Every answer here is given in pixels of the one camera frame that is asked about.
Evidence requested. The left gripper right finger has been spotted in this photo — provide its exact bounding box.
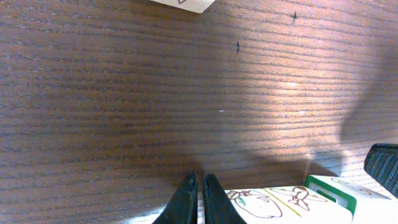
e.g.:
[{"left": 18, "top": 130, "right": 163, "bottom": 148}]
[{"left": 203, "top": 174, "right": 246, "bottom": 224}]

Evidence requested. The red edged grape block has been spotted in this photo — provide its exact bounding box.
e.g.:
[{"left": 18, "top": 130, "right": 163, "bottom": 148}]
[{"left": 305, "top": 175, "right": 397, "bottom": 224}]

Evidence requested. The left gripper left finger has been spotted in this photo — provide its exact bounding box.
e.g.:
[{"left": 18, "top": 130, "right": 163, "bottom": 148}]
[{"left": 153, "top": 171, "right": 198, "bottom": 224}]

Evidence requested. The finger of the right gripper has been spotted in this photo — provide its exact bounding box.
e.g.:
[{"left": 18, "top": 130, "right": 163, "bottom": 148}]
[{"left": 364, "top": 143, "right": 397, "bottom": 198}]

